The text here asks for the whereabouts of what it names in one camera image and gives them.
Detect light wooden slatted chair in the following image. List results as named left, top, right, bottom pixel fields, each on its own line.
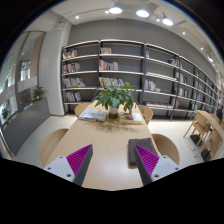
left=194, top=128, right=224, bottom=163

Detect green potted plant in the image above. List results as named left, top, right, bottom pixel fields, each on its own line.
left=91, top=82, right=144, bottom=120

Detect ceiling lights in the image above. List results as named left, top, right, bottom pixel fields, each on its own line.
left=74, top=4, right=214, bottom=63

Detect grey bookshelf unit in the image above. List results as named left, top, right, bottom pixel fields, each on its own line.
left=60, top=38, right=223, bottom=121

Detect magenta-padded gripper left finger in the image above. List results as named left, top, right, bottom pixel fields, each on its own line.
left=43, top=143, right=94, bottom=187

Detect light wooden side table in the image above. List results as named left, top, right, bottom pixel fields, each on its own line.
left=182, top=109, right=224, bottom=141

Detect white magazine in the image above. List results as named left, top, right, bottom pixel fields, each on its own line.
left=78, top=108, right=108, bottom=122

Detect yellow book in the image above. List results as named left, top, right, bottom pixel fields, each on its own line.
left=118, top=111, right=144, bottom=126

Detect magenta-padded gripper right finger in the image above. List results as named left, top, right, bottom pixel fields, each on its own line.
left=133, top=143, right=183, bottom=186

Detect small background potted plant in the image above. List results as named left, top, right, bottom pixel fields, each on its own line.
left=32, top=85, right=47, bottom=101
left=0, top=106, right=11, bottom=121

